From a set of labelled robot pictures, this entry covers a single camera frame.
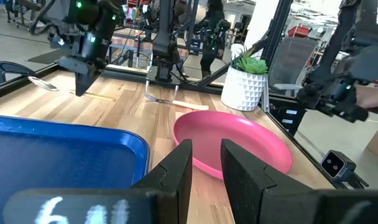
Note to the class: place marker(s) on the green succulent plant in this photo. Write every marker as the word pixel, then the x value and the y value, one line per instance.
pixel 251 63

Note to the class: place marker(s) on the pink plastic plate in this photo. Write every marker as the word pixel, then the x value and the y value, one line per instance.
pixel 238 130

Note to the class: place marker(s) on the small black table camera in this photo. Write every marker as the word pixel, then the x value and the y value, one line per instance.
pixel 333 164

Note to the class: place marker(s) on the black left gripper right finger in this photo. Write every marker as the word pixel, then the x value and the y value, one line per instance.
pixel 242 180

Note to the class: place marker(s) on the black box with white labels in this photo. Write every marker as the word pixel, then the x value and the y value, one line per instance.
pixel 285 121

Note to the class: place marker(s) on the blue plastic tray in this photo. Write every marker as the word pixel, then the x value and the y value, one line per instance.
pixel 52 155

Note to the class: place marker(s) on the red storage bin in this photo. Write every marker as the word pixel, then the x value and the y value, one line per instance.
pixel 298 31

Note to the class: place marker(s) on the person's hand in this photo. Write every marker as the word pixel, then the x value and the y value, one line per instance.
pixel 372 96

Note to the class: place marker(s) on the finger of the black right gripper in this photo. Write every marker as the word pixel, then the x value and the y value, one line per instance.
pixel 69 64
pixel 84 81

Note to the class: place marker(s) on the grey mesh office chair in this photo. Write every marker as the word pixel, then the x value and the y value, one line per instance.
pixel 291 62

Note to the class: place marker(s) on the person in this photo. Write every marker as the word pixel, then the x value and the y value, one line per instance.
pixel 214 18

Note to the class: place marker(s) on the white faceted plant pot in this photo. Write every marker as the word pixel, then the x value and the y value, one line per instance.
pixel 243 90

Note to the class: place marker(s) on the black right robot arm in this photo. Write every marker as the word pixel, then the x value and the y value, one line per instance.
pixel 164 31

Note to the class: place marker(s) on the black frame clamp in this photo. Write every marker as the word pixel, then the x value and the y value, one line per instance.
pixel 8 67

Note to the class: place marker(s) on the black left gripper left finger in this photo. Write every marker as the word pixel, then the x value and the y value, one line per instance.
pixel 176 174

